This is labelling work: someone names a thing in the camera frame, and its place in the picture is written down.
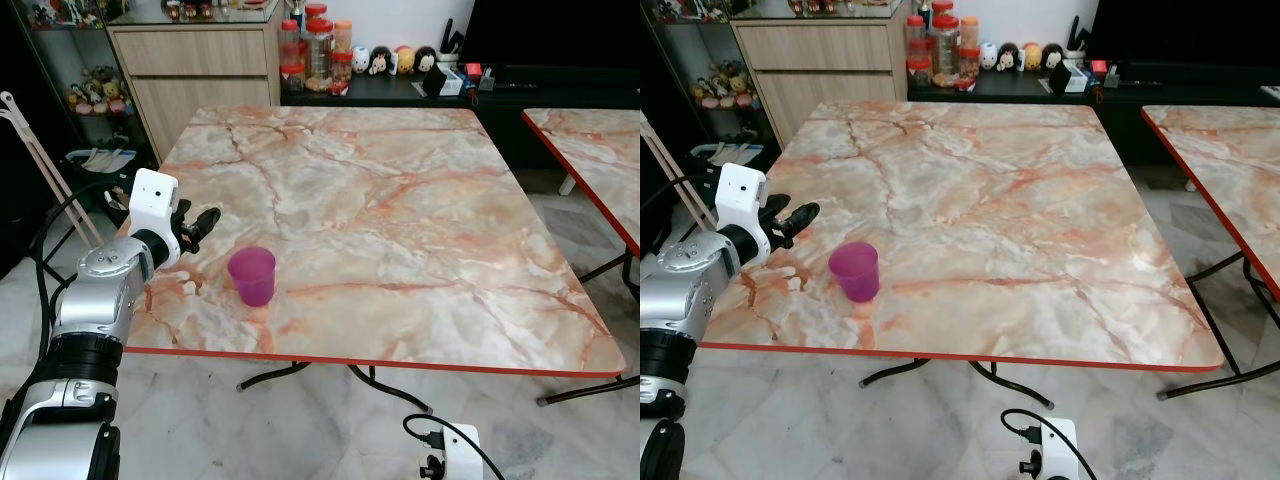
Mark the slim red-lid jar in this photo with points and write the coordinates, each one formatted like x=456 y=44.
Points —
x=917 y=42
x=291 y=45

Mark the wooden folding rack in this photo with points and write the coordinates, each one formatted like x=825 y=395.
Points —
x=680 y=175
x=40 y=160

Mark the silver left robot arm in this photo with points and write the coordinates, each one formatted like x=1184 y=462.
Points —
x=690 y=275
x=95 y=290

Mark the black mouse plush toy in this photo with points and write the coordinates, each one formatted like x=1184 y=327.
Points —
x=381 y=61
x=1008 y=57

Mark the white plush toy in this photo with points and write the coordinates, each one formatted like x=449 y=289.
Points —
x=360 y=60
x=987 y=56

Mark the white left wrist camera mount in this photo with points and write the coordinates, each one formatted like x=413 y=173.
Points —
x=740 y=190
x=153 y=200

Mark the black box with white label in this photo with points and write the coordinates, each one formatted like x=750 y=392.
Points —
x=440 y=82
x=1066 y=78

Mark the glass display shelf with toys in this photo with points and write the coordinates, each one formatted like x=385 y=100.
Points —
x=700 y=70
x=70 y=80

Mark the black television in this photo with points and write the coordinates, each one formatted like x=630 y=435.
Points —
x=1180 y=28
x=550 y=30

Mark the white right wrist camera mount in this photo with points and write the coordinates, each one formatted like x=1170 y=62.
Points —
x=460 y=450
x=1058 y=445

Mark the light wooden drawer cabinet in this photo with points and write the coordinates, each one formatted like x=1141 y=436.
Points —
x=190 y=70
x=815 y=65

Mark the orange-lid snack jar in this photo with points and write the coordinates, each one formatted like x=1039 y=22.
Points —
x=343 y=50
x=969 y=45

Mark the black low media console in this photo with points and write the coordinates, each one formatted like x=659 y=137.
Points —
x=1120 y=125
x=500 y=125

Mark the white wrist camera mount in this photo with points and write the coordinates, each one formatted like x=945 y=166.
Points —
x=740 y=190
x=460 y=450
x=1058 y=445
x=153 y=200

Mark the large clear red-lid jar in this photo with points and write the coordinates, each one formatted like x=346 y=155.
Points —
x=318 y=55
x=944 y=50

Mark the yellow plush toy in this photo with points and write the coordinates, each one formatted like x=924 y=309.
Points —
x=1030 y=57
x=404 y=61

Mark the marble side folding table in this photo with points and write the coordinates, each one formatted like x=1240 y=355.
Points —
x=590 y=150
x=1230 y=170

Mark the small red box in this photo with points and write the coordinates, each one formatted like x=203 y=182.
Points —
x=473 y=70
x=1098 y=67

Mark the purple plastic cup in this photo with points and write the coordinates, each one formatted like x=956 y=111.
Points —
x=252 y=275
x=855 y=270

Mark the large marble folding table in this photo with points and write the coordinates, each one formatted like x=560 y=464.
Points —
x=1000 y=210
x=400 y=220

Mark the black round plush toy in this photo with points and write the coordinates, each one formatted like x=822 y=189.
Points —
x=426 y=59
x=1052 y=56

